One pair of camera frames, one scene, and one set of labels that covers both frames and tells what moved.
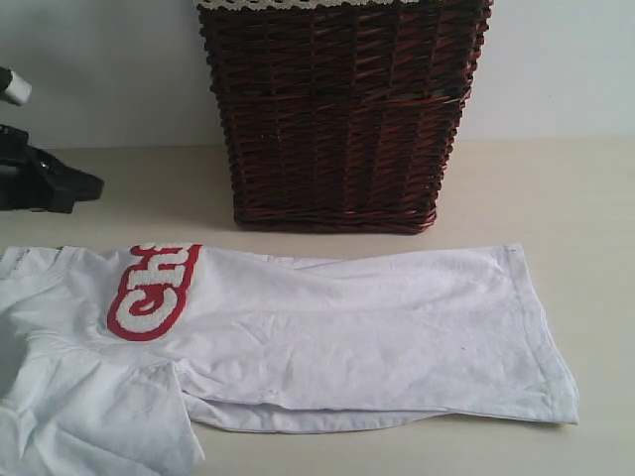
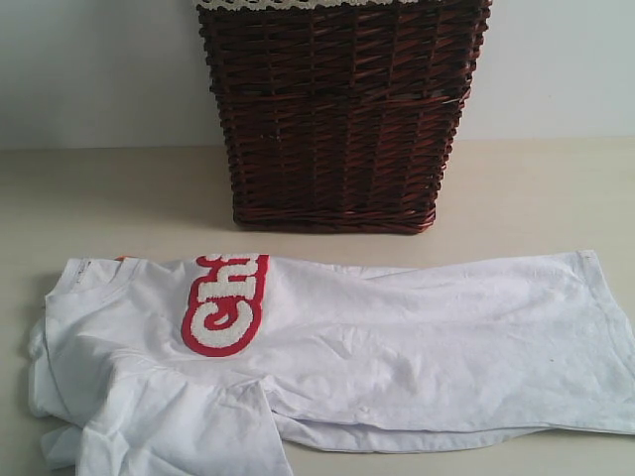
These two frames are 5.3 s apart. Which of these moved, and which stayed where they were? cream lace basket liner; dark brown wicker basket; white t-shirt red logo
Moved: white t-shirt red logo
Stayed: dark brown wicker basket; cream lace basket liner
